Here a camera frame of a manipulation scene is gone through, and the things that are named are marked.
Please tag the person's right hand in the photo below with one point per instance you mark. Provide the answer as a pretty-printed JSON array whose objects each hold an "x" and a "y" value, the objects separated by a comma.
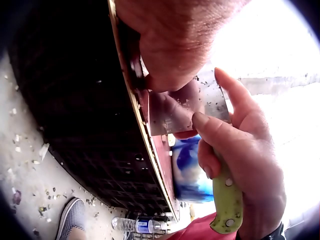
[{"x": 250, "y": 160}]

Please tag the person's left hand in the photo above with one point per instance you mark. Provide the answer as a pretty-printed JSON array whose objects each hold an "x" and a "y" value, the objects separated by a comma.
[{"x": 175, "y": 37}]

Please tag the person's right index finger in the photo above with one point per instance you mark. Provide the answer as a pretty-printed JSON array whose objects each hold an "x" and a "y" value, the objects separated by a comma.
[{"x": 233, "y": 97}]

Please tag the person's right middle finger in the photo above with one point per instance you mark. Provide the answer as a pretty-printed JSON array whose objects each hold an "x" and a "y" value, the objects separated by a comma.
[{"x": 206, "y": 160}]

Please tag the person's left fingers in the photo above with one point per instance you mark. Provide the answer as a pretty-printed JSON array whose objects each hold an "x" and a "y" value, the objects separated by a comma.
[{"x": 187, "y": 135}]

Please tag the person's right thumb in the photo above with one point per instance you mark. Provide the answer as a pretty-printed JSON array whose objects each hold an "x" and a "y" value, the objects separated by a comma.
[{"x": 208, "y": 130}]

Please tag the blue and white container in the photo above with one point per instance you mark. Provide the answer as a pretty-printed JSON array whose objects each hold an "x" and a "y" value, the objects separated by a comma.
[{"x": 190, "y": 172}]

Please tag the red cutting board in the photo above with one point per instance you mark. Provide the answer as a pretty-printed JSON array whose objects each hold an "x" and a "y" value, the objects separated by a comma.
[{"x": 162, "y": 155}]

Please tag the person's body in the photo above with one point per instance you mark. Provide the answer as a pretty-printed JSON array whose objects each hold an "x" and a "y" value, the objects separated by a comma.
[{"x": 197, "y": 230}]

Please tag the clear plastic water bottle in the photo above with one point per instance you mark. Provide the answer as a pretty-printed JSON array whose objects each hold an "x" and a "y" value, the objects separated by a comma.
[{"x": 140, "y": 225}]

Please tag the black plastic crate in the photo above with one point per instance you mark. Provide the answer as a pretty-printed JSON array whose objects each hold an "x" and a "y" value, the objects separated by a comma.
[{"x": 75, "y": 87}]

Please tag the person's legs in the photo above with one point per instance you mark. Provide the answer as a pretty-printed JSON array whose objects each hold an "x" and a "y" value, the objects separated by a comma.
[{"x": 71, "y": 220}]

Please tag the white peel scrap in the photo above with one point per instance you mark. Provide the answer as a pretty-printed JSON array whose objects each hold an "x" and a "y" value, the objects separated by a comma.
[{"x": 43, "y": 151}]

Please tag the purple peel scrap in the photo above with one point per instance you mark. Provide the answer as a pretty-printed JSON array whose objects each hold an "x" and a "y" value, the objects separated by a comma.
[{"x": 17, "y": 197}]

